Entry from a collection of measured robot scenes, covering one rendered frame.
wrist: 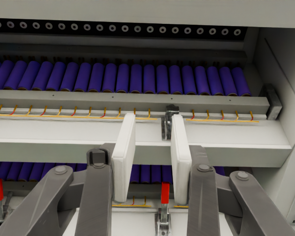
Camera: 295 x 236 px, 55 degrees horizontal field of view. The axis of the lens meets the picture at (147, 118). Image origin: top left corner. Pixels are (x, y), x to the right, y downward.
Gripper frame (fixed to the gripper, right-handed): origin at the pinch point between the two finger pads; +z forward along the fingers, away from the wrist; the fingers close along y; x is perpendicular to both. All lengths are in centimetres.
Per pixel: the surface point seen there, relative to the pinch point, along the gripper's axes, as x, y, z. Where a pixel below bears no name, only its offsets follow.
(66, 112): -4.7, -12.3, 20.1
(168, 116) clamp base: -4.6, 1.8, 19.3
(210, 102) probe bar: -3.0, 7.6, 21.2
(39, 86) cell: -1.8, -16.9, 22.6
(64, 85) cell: -1.7, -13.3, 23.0
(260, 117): -5.2, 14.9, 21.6
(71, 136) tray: -6.9, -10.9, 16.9
